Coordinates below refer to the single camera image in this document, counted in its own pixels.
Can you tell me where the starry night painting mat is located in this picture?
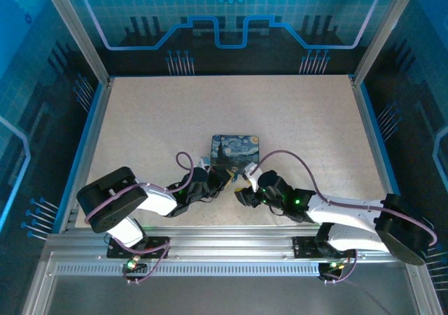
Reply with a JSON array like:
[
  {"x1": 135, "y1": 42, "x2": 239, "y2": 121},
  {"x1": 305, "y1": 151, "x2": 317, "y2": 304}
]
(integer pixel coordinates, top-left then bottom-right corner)
[{"x1": 211, "y1": 134, "x2": 260, "y2": 172}]

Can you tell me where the small lit circuit board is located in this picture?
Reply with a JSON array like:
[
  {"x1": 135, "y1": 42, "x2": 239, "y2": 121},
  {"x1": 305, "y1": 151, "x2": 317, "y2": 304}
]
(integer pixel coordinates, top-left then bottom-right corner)
[
  {"x1": 122, "y1": 254, "x2": 148, "y2": 272},
  {"x1": 318, "y1": 259, "x2": 347, "y2": 273}
]

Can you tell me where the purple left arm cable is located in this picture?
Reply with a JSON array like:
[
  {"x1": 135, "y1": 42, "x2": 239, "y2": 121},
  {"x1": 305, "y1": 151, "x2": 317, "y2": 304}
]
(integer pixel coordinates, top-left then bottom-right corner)
[{"x1": 83, "y1": 151, "x2": 195, "y2": 285}]

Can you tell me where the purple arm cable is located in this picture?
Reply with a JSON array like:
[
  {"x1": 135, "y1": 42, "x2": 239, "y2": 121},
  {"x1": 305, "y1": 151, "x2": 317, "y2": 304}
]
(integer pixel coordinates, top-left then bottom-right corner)
[
  {"x1": 253, "y1": 149, "x2": 439, "y2": 285},
  {"x1": 83, "y1": 151, "x2": 195, "y2": 285}
]

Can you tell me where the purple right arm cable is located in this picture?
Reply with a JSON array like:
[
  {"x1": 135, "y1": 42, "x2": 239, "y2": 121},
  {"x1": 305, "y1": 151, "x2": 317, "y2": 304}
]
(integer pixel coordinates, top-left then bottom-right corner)
[{"x1": 253, "y1": 149, "x2": 439, "y2": 285}]

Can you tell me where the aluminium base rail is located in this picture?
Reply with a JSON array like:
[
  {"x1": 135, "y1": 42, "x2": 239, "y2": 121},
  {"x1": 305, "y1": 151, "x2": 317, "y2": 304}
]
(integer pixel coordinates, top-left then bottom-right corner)
[{"x1": 45, "y1": 225, "x2": 404, "y2": 260}]

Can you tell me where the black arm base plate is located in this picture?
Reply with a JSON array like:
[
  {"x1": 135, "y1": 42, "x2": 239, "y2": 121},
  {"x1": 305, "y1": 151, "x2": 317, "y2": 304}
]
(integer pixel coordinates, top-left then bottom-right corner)
[
  {"x1": 290, "y1": 233, "x2": 351, "y2": 260},
  {"x1": 106, "y1": 236, "x2": 171, "y2": 260}
]

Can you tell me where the slotted grey cable duct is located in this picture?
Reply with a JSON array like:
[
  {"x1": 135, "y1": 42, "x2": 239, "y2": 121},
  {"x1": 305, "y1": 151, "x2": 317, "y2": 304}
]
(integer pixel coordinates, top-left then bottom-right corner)
[{"x1": 55, "y1": 263, "x2": 330, "y2": 276}]

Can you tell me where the aluminium table side rail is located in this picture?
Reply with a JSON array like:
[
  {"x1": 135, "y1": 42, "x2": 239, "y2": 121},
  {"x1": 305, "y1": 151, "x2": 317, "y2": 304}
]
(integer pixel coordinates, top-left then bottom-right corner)
[
  {"x1": 58, "y1": 76, "x2": 115, "y2": 233},
  {"x1": 349, "y1": 74, "x2": 404, "y2": 204}
]

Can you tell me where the aluminium frame post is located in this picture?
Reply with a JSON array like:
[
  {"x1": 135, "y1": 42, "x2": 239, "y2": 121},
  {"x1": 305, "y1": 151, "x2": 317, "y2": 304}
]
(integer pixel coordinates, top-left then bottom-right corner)
[
  {"x1": 352, "y1": 0, "x2": 421, "y2": 85},
  {"x1": 37, "y1": 0, "x2": 113, "y2": 85}
]

